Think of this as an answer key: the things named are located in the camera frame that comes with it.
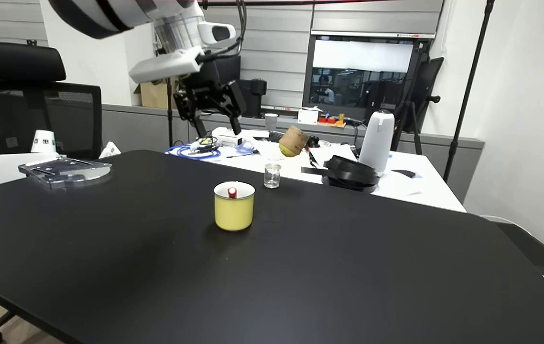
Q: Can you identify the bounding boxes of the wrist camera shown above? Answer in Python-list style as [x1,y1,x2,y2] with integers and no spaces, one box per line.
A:
[129,46,204,85]

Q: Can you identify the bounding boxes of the coloured toy blocks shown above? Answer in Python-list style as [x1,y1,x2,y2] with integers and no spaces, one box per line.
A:
[317,113,347,129]

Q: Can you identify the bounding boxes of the small clear glass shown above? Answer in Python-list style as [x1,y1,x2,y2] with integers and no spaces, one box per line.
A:
[264,163,283,189]

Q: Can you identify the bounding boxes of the black stand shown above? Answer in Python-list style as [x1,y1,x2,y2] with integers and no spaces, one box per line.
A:
[443,0,496,183]
[166,76,175,148]

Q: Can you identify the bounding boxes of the white cylindrical speaker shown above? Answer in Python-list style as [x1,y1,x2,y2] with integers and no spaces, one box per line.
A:
[359,110,396,175]

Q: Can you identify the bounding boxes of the cardboard tube with yellow ball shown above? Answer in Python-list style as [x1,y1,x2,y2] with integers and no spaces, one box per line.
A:
[279,125,310,158]

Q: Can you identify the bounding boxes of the cardboard box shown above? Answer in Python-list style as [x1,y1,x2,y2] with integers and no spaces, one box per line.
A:
[134,80,178,110]

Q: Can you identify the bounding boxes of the grey metal plate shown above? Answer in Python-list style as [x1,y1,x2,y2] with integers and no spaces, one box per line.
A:
[18,155,113,190]

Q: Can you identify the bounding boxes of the white paper cup with marks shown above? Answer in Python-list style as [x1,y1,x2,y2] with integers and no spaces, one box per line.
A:
[30,129,58,154]

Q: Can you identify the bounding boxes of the blue cable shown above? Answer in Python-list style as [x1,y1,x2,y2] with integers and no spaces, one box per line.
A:
[166,142,256,161]

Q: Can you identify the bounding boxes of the black coffee machine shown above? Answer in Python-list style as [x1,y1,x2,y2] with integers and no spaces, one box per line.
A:
[240,78,268,119]

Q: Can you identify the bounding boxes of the black office chair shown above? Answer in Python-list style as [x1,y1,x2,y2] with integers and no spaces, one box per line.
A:
[0,42,103,192]

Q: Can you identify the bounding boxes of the white desk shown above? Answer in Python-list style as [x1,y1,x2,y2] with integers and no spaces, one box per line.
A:
[164,127,467,214]

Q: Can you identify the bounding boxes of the black coiled strap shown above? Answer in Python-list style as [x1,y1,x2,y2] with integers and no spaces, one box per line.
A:
[301,155,382,194]

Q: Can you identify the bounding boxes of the yellow cup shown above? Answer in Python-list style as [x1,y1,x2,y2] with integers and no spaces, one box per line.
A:
[214,181,256,232]

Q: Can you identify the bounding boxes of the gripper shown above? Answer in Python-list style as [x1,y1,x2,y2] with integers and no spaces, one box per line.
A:
[173,59,248,140]

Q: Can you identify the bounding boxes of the black and white chair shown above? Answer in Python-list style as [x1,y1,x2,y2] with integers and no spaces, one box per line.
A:
[479,215,544,301]

